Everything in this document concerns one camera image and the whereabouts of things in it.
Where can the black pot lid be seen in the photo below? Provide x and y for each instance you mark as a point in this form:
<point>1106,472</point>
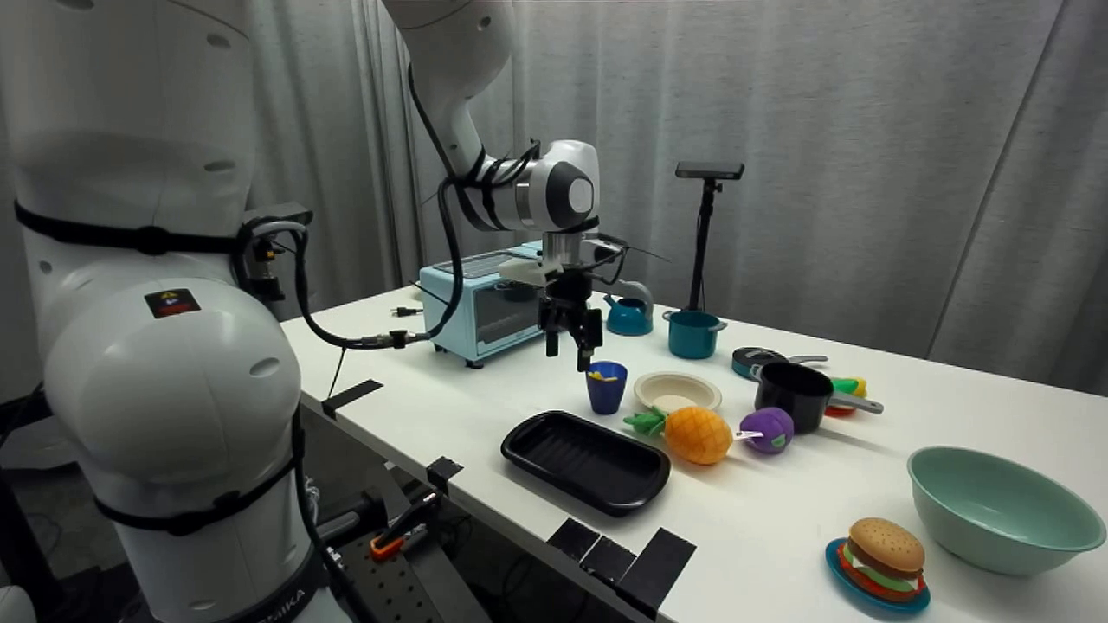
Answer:
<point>750,360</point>

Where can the red green toy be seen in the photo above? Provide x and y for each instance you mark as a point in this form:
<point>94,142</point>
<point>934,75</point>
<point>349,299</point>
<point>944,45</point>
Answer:
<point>847,385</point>

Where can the left orange clamp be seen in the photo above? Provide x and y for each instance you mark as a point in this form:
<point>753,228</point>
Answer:
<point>394,538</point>

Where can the purple plush eggplant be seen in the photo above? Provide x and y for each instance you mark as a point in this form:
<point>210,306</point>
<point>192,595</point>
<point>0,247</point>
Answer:
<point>768,429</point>

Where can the black camera tripod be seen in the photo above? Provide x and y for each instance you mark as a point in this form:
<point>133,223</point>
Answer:
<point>711,180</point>

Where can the teal pot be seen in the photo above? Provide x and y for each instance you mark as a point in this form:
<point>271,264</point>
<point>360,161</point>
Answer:
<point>695,332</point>

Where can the light blue toaster oven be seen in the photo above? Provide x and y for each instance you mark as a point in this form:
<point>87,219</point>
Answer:
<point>487,315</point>

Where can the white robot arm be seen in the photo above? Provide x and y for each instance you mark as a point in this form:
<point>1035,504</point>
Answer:
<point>131,130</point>

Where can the orange plush pineapple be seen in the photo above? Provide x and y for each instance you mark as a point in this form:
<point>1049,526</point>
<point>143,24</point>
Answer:
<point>690,435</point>

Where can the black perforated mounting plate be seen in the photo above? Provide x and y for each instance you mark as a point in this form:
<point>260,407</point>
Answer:
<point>416,583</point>

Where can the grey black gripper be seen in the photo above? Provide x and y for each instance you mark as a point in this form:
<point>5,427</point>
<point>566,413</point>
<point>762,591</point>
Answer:
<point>562,271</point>

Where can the mint green bowl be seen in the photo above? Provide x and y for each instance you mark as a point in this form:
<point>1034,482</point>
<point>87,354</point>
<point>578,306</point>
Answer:
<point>995,513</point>

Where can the toy burger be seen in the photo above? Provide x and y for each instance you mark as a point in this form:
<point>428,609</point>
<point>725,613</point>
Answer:
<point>883,563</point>

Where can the blue small plate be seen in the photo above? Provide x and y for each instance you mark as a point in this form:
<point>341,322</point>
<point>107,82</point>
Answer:
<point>860,595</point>

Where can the black tape strips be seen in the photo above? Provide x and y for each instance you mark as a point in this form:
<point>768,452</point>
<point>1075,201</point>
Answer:
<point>638,579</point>

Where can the blue cup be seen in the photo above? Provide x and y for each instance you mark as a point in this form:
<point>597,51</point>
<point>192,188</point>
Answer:
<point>607,396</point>

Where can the black saucepan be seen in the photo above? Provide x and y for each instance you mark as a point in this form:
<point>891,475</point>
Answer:
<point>803,396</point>

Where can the black rectangular tray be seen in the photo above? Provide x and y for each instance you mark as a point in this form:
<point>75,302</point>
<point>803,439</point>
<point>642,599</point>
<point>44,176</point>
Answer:
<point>586,461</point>

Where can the beige plate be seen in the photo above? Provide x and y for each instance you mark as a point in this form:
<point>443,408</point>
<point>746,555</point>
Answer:
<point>671,393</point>

